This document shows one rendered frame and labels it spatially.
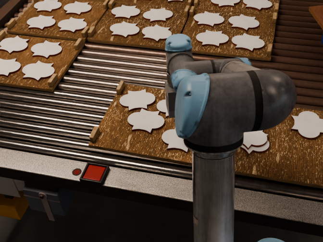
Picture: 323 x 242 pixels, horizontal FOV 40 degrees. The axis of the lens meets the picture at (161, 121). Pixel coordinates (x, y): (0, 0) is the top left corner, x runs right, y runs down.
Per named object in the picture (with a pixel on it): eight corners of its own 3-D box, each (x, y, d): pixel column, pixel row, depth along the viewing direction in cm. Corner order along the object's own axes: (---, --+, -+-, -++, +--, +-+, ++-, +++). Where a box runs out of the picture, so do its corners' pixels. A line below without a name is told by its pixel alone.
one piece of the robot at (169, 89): (191, 62, 138) (191, 101, 150) (162, 66, 138) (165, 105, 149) (197, 80, 131) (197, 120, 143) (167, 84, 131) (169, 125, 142)
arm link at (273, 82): (323, 69, 78) (244, 48, 125) (262, 74, 77) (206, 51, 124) (321, 132, 81) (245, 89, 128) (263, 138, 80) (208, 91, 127)
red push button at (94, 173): (100, 183, 143) (99, 181, 142) (83, 180, 144) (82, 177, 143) (106, 169, 147) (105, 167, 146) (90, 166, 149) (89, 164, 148)
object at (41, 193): (65, 224, 161) (54, 194, 148) (31, 218, 164) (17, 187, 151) (77, 200, 168) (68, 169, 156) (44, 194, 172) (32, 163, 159)
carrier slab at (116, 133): (204, 168, 145) (204, 165, 144) (88, 147, 155) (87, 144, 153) (222, 100, 169) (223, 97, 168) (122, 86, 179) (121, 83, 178)
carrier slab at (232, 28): (270, 61, 186) (271, 53, 183) (175, 51, 195) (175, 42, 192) (276, 19, 210) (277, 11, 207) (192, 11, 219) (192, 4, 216)
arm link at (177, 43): (166, 49, 121) (162, 32, 127) (167, 80, 129) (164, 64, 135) (194, 45, 122) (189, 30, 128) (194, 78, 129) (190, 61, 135)
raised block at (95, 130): (94, 143, 154) (93, 137, 152) (89, 142, 154) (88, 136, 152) (100, 131, 158) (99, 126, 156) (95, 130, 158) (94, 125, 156)
